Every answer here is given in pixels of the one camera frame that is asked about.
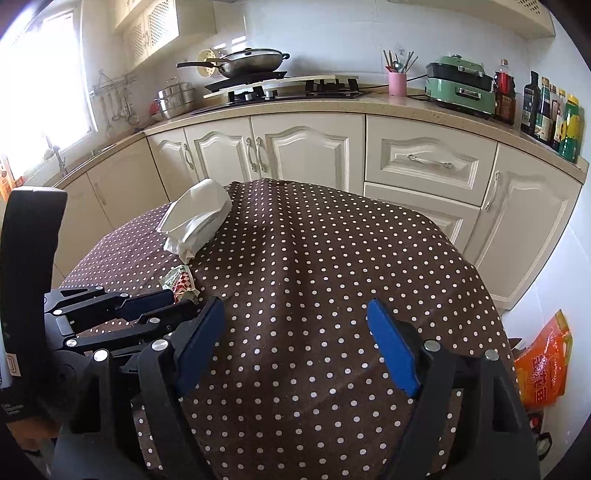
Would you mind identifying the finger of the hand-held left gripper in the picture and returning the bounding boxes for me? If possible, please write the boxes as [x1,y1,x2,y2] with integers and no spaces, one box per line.
[44,285,175,330]
[55,300,206,366]

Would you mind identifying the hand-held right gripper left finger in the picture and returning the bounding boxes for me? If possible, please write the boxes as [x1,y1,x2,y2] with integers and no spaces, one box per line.
[53,296,226,480]

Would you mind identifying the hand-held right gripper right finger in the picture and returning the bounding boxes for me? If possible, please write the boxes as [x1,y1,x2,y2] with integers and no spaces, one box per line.
[367,298,542,480]

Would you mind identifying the green red snack wrapper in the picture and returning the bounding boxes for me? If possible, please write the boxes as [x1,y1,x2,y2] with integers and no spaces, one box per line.
[159,264,200,303]

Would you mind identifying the orange carton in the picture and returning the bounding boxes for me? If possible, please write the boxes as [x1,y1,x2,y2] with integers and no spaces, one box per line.
[0,157,24,199]

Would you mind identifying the white tissue pack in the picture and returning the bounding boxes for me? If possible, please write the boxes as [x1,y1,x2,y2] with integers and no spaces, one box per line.
[157,179,233,266]

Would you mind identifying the brown polka-dot tablecloth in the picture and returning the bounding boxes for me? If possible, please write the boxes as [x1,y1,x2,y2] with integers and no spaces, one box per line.
[58,178,522,480]

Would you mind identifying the metal faucet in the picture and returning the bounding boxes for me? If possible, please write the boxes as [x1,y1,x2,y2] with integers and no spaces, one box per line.
[44,136,70,176]

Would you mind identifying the orange plastic bag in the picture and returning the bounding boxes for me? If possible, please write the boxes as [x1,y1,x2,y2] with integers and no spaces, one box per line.
[514,309,574,409]

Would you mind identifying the window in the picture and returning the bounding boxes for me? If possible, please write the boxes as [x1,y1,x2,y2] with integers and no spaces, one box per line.
[0,9,100,185]

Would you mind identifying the cream kitchen base cabinets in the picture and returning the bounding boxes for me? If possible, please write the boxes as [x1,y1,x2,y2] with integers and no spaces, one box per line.
[51,111,583,310]

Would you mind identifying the stainless steel pot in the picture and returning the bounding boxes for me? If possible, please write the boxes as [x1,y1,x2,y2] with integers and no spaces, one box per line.
[154,78,197,120]

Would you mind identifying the metal utensil rack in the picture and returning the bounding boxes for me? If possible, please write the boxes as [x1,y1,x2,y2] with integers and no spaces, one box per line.
[90,71,139,134]

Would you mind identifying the pale perforated steamer plate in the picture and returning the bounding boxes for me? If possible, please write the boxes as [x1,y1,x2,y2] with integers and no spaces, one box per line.
[198,48,218,77]

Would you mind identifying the beige kitchen countertop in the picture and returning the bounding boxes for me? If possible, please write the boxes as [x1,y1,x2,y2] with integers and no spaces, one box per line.
[23,83,591,185]

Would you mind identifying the black gas stove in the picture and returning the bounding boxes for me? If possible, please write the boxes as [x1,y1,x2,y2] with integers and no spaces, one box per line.
[191,76,372,116]

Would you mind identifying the wok with glass lid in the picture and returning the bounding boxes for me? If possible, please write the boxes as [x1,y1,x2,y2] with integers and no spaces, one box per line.
[177,47,291,79]

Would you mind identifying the green electric grill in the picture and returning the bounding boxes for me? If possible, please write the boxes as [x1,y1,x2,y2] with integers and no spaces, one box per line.
[424,55,495,116]

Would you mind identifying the pink utensil holder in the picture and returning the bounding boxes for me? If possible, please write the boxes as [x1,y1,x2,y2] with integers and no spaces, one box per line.
[382,48,419,97]

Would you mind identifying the dark bottle with red cap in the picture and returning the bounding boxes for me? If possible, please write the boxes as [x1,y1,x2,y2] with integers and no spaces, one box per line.
[494,59,517,125]

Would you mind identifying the dark bottle with blue label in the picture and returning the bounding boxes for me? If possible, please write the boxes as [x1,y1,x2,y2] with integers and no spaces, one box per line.
[536,78,553,143]

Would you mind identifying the slim bottle with pale label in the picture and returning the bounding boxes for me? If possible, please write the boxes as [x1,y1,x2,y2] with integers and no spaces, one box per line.
[550,85,568,151]

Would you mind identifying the dark green glass bottle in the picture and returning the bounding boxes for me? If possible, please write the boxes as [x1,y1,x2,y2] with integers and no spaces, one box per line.
[521,71,542,136]

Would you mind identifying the green bottle with yellow label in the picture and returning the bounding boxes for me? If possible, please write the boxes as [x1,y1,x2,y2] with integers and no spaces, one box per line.
[558,95,581,163]

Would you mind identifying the range hood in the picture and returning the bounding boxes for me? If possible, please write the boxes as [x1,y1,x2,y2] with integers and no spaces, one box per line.
[388,0,555,38]

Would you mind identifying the cream lattice wall cabinet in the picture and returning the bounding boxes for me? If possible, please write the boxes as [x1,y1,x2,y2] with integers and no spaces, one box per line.
[113,0,218,70]

